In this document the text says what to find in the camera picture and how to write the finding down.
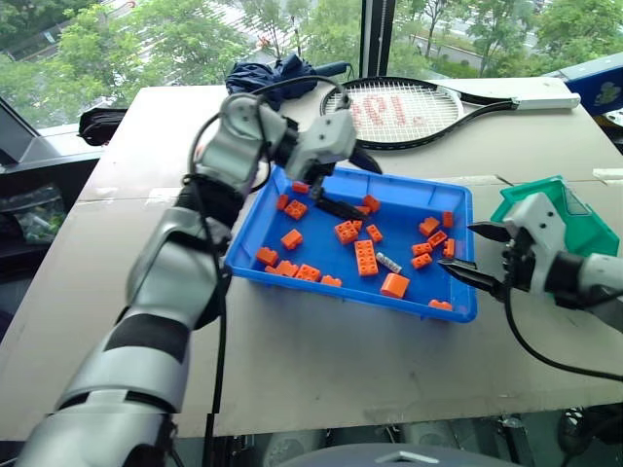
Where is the black white tennis racket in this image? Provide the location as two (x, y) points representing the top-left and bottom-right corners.
(319, 76), (583, 152)

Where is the large orange building brick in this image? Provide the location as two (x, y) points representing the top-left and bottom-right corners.
(353, 238), (379, 278)

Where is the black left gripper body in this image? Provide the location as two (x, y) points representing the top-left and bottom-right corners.
(307, 164), (339, 199)

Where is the blue plastic bin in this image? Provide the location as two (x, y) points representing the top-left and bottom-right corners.
(224, 164), (479, 325)

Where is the black bag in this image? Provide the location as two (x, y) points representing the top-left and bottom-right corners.
(78, 107), (129, 147)

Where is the dark rounded shape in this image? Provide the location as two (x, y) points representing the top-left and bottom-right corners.
(556, 405), (623, 457)

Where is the small grey brick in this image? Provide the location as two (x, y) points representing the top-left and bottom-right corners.
(376, 252), (405, 275)

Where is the clear plastic bag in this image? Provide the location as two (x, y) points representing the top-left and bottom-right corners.
(0, 183), (70, 245)

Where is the folded navy blue umbrella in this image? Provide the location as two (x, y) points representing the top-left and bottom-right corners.
(224, 53), (352, 112)

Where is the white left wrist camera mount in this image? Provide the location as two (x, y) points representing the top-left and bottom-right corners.
(285, 113), (359, 182)

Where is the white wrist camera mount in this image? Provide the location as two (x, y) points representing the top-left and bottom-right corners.
(502, 192), (569, 295)
(285, 113), (359, 182)

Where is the blue cardboard box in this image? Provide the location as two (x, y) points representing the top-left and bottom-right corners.
(543, 54), (623, 119)

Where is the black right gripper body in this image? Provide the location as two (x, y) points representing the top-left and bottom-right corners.
(499, 227), (537, 294)

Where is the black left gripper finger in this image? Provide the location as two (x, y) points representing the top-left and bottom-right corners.
(314, 192), (373, 221)
(348, 145), (384, 176)

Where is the green plastic bin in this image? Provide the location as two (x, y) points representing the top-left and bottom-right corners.
(490, 175), (620, 260)

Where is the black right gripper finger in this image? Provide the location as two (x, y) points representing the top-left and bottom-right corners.
(467, 222), (511, 245)
(436, 258), (508, 301)

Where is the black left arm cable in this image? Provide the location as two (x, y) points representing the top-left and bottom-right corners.
(182, 75), (353, 467)

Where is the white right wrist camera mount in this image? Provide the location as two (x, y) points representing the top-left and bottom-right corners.
(502, 192), (569, 295)

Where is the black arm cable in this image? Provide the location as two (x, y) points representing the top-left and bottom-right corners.
(182, 75), (353, 467)
(502, 285), (623, 382)

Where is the smooth orange sloped brick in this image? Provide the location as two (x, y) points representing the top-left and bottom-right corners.
(379, 272), (410, 300)

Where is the black window frame post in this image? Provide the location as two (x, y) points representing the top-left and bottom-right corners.
(358, 0), (396, 80)

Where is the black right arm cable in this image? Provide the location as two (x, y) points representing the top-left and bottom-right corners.
(502, 285), (623, 382)

